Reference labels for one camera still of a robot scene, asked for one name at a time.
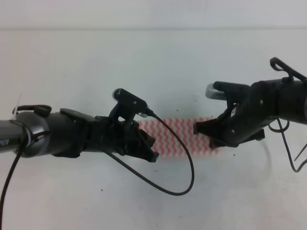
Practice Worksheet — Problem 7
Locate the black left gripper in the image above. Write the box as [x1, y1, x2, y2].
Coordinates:
[88, 116, 159, 163]

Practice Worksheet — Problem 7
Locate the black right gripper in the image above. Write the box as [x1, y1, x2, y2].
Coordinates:
[193, 104, 271, 148]

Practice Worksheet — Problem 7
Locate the pink wavy striped towel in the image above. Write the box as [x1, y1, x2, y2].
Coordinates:
[139, 117, 219, 158]

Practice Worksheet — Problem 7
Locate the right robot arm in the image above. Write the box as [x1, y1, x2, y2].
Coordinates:
[193, 78, 307, 148]

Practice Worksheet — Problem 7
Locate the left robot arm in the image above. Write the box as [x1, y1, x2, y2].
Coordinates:
[0, 105, 159, 162]

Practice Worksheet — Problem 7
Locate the left camera cable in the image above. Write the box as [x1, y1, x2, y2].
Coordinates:
[0, 107, 194, 230]

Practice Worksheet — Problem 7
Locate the camera cable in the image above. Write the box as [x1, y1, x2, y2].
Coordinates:
[268, 57, 307, 173]
[0, 107, 194, 230]

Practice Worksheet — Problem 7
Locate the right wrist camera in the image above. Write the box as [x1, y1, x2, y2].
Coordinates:
[205, 81, 250, 107]

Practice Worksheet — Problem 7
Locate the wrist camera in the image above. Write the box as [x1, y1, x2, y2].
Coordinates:
[205, 81, 250, 107]
[110, 88, 149, 120]

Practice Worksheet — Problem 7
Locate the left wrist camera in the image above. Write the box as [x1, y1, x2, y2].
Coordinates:
[110, 88, 149, 120]

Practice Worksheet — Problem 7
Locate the right camera cable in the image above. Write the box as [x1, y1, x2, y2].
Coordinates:
[268, 57, 307, 173]

